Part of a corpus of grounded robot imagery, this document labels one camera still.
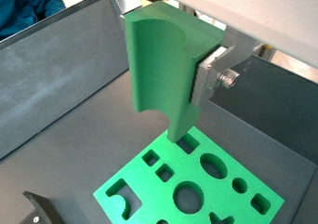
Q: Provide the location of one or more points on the grey bin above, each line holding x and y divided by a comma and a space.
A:
70, 130

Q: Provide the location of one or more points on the green arch block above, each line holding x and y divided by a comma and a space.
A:
167, 42

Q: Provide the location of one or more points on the black bracket with screw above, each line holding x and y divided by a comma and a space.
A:
44, 213

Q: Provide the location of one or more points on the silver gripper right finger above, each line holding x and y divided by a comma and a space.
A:
214, 70

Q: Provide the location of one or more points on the green shape sorter board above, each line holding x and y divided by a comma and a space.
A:
186, 183

